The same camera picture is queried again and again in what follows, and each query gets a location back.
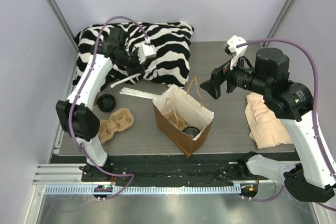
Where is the brown paper bag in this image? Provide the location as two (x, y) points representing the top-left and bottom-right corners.
(152, 85), (214, 157)

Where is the black cup lid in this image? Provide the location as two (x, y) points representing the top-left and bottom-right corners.
(182, 126), (200, 137)

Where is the cardboard cup carrier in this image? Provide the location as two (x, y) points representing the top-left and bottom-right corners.
(164, 112), (186, 131)
(98, 108), (134, 144)

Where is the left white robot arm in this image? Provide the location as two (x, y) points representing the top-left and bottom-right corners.
(56, 28), (144, 182)

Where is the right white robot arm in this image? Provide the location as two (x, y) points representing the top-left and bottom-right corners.
(200, 48), (335, 203)

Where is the zebra print pillow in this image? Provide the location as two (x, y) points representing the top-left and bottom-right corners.
(72, 22), (194, 90)

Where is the beige folded cloth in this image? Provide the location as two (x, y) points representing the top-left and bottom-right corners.
(245, 92), (292, 150)

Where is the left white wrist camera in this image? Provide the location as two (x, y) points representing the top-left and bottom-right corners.
(138, 39), (156, 63)

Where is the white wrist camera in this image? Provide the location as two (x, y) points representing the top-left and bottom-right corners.
(224, 35), (247, 70)
(138, 39), (156, 63)

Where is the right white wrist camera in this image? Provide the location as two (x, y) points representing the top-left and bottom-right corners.
(224, 35), (247, 70)

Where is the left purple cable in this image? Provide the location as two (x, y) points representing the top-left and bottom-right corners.
(62, 16), (152, 201)

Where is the purple cable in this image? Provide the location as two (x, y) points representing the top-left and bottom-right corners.
(236, 38), (336, 210)
(62, 16), (152, 201)

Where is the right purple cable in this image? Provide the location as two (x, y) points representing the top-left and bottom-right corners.
(236, 38), (336, 210)

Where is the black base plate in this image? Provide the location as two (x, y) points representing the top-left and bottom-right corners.
(50, 153), (268, 187)

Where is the white slotted cable duct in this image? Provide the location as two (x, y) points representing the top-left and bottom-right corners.
(45, 184), (241, 195)

